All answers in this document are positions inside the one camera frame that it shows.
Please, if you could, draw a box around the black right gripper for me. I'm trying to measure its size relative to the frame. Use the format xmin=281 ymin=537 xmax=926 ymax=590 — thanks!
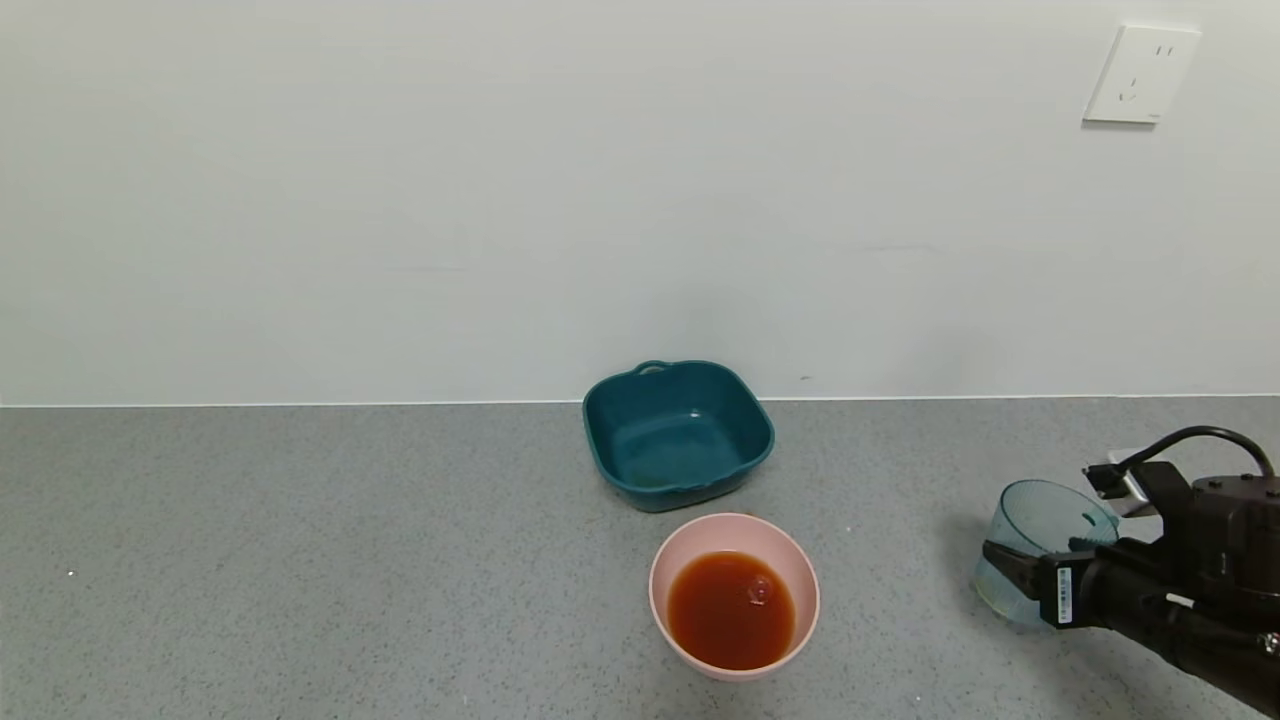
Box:
xmin=982 ymin=535 xmax=1187 ymax=659

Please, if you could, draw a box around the ribbed blue glass cup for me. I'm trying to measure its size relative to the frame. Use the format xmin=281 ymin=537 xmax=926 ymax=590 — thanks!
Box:
xmin=975 ymin=479 xmax=1121 ymax=629

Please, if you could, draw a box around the brown tea liquid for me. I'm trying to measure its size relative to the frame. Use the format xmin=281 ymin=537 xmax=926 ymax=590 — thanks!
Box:
xmin=667 ymin=551 xmax=797 ymax=671

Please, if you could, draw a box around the pink bowl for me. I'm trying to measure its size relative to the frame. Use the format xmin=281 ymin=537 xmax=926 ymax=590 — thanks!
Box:
xmin=649 ymin=513 xmax=821 ymax=683

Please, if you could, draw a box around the teal square plastic tub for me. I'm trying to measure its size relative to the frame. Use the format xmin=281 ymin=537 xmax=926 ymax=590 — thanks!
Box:
xmin=582 ymin=360 xmax=776 ymax=513

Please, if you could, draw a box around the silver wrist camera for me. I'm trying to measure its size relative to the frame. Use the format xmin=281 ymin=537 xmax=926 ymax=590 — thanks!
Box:
xmin=1083 ymin=460 xmax=1159 ymax=518

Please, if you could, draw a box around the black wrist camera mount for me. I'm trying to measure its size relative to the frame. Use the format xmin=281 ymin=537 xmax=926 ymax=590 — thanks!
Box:
xmin=1135 ymin=462 xmax=1280 ymax=606

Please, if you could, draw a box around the black cable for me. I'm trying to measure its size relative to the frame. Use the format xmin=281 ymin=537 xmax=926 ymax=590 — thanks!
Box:
xmin=1118 ymin=426 xmax=1277 ymax=479

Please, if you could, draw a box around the white wall socket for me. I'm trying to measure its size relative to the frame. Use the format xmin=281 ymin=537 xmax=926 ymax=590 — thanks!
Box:
xmin=1083 ymin=25 xmax=1201 ymax=126

